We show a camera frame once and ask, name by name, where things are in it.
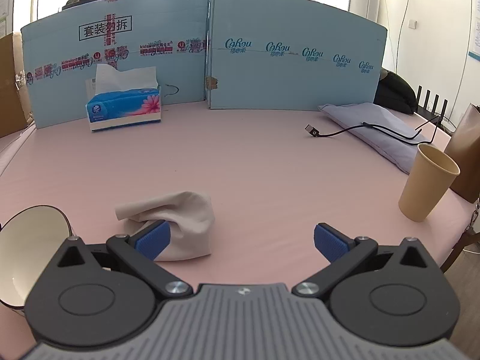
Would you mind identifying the left blue cardboard panel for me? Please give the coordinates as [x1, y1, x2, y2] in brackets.
[21, 0, 209, 128]

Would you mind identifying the lavender pillow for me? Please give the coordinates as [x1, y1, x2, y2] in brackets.
[318, 102, 432, 174]

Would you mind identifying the blue cardboard panel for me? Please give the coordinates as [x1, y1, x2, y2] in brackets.
[206, 0, 387, 111]
[21, 0, 209, 128]

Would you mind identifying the beige cleaning cloth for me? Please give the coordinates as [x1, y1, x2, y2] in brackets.
[115, 191, 215, 262]

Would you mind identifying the black bag behind panel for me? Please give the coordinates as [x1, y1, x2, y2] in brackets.
[373, 67, 417, 115]

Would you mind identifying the right blue cardboard panel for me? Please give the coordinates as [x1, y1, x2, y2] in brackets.
[206, 0, 387, 111]

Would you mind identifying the blue tissue box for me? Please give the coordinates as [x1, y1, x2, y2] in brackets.
[85, 64, 162, 132]

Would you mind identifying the black wifi router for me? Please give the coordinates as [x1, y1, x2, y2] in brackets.
[415, 85, 448, 127]

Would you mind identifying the white bowl black rim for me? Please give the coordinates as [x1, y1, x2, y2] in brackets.
[0, 205, 73, 314]

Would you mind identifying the brown cardboard box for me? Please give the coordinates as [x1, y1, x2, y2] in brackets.
[0, 33, 32, 137]

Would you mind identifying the brown paper cup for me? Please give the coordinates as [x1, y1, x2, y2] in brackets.
[398, 143, 461, 222]

